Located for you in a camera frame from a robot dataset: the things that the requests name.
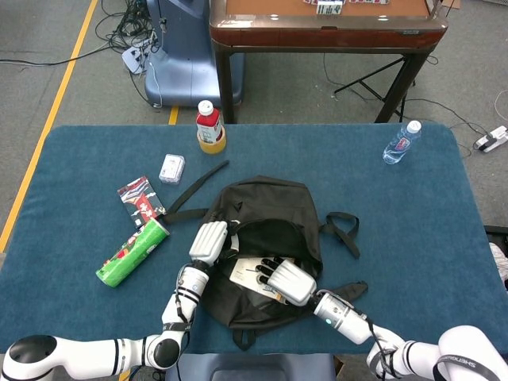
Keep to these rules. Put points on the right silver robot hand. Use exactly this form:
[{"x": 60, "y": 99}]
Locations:
[{"x": 291, "y": 282}]

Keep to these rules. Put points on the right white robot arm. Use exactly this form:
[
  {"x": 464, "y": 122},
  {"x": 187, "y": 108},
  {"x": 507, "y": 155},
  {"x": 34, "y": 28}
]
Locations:
[{"x": 345, "y": 317}]

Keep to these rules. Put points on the blue machine base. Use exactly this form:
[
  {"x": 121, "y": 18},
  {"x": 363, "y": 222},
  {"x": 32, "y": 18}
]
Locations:
[{"x": 186, "y": 59}]

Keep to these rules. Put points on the red black snack packet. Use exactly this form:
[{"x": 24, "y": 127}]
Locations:
[{"x": 139, "y": 200}]

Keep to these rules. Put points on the blue robot torso base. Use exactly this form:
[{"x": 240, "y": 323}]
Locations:
[{"x": 250, "y": 369}]

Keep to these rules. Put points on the black fabric backpack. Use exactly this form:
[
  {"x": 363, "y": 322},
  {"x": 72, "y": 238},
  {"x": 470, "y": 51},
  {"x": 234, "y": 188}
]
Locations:
[{"x": 270, "y": 198}]

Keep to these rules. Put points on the white box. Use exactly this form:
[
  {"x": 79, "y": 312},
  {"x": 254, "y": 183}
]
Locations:
[{"x": 243, "y": 274}]

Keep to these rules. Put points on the upright mahjong tile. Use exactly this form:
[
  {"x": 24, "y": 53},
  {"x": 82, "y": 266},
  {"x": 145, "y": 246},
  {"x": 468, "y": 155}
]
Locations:
[
  {"x": 339, "y": 8},
  {"x": 326, "y": 8},
  {"x": 320, "y": 8},
  {"x": 333, "y": 8}
]

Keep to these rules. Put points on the white power strip with plugs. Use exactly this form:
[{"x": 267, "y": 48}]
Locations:
[{"x": 135, "y": 57}]

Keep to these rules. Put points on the white power strip black adapter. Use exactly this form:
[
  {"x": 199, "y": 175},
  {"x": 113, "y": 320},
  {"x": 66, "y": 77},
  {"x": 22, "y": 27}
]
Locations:
[{"x": 492, "y": 139}]

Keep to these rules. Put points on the blue tablecloth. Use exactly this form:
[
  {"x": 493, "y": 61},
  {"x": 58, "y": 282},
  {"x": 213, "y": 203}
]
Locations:
[{"x": 397, "y": 222}]

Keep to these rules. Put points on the red drink bottle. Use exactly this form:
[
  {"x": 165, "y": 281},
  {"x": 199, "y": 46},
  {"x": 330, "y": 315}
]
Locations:
[{"x": 208, "y": 123}]

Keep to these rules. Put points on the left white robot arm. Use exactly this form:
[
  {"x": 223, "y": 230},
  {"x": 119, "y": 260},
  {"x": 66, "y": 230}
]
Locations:
[{"x": 79, "y": 355}]

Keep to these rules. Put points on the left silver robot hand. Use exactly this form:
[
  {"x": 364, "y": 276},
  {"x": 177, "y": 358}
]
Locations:
[{"x": 207, "y": 242}]

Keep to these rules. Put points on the clear water bottle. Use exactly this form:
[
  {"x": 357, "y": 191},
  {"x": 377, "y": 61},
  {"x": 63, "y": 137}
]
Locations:
[{"x": 399, "y": 145}]

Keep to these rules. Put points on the brown mahjong table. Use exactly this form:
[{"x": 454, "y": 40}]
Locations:
[{"x": 325, "y": 37}]

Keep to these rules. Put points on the green chips can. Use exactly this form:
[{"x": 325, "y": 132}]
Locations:
[{"x": 131, "y": 254}]

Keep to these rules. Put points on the yellow tape roll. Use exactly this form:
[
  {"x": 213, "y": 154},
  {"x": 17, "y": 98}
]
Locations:
[{"x": 213, "y": 148}]

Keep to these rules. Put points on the small white pack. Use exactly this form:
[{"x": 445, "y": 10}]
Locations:
[{"x": 172, "y": 168}]

